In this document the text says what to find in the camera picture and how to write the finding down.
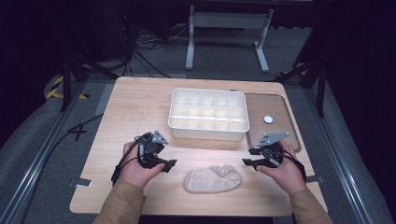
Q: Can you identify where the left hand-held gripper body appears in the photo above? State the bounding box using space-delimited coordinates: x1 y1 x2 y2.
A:
135 130 170 170

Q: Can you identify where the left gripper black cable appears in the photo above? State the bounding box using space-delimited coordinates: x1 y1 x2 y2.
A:
110 133 148 187

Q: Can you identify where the white metal table frame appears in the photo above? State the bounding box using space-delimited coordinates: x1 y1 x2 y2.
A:
184 4 276 75

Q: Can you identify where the clear plastic box lid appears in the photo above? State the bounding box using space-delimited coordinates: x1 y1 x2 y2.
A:
244 92 303 153

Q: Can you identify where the beige sock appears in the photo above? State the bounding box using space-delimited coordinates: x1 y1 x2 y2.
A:
183 163 243 194

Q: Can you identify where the tangle of black cables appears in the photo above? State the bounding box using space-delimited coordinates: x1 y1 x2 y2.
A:
125 22 190 79

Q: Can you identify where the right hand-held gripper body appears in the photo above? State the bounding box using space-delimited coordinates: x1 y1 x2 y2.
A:
256 132 290 170

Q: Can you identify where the black metal stand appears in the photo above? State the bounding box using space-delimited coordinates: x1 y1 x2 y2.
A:
60 50 120 112
275 57 329 119

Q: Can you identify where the grey floor tape strip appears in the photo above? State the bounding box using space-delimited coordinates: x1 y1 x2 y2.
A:
93 82 117 117

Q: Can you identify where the grey tape piece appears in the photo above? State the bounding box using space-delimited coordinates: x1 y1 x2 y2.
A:
69 177 93 189
305 175 325 184

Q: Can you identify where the white compartment storage box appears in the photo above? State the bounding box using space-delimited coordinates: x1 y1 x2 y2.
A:
167 87 250 142

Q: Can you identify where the person's right hand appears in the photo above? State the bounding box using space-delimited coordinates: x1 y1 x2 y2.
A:
255 140 308 196

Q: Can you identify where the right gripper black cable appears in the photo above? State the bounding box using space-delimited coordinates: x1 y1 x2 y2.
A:
274 150 308 184

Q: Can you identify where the person's left hand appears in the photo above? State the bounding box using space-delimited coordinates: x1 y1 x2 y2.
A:
119 141 166 189

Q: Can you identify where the grey metal floor rail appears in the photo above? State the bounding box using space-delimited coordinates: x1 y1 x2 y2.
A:
0 82 87 224
302 87 376 224

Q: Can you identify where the black floor cable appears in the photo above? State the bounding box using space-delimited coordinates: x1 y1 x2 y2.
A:
19 113 105 224

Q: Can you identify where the black tape cross mark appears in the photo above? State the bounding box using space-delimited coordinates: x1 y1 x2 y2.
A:
66 123 89 142

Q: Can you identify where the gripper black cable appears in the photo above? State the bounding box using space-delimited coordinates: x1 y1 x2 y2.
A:
274 150 308 184
110 133 148 187

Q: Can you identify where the yellow black hazard tape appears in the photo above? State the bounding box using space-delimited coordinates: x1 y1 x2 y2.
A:
45 75 91 101

